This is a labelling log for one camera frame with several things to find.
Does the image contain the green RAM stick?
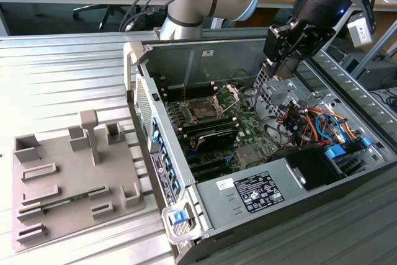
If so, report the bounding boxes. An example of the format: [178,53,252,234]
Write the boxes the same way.
[39,192,94,213]

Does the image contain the perforated metal drive cage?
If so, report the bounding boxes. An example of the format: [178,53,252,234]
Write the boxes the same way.
[252,61,311,123]

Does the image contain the grey computer on floor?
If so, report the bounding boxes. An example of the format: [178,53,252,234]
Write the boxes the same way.
[339,50,397,91]

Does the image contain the installed black RAM stick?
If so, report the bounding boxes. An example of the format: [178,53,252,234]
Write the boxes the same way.
[182,115,233,130]

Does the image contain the metal socket cover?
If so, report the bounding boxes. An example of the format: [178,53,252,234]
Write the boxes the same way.
[213,83,241,114]

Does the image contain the blue case latch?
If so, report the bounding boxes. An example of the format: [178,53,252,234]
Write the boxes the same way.
[169,210,190,225]

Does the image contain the CPU socket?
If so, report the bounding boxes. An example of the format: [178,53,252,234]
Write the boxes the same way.
[184,97,226,123]

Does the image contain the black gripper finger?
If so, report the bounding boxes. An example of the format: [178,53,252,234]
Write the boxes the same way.
[290,24,337,70]
[263,22,294,69]

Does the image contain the multicolour power wire bundle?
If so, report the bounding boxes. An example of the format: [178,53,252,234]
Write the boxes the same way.
[277,106,357,150]

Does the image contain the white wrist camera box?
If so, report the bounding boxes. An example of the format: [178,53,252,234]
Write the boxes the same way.
[346,13,375,49]

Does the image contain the open grey PC case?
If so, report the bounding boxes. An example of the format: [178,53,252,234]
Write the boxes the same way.
[123,26,397,265]

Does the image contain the green motherboard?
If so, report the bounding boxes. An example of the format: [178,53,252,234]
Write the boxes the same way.
[161,83,280,184]

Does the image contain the blue disk carrier latch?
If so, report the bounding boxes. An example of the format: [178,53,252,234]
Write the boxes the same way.
[324,144,347,161]

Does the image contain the black plastic air duct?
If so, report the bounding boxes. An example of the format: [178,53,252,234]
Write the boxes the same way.
[269,145,347,192]

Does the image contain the grey plastic parts rack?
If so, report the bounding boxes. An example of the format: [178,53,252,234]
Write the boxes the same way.
[11,109,148,252]

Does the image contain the grey power supply unit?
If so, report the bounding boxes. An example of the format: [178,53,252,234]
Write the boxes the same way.
[195,156,308,231]

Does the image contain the black office chair base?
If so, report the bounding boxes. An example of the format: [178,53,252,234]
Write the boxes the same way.
[73,4,139,32]

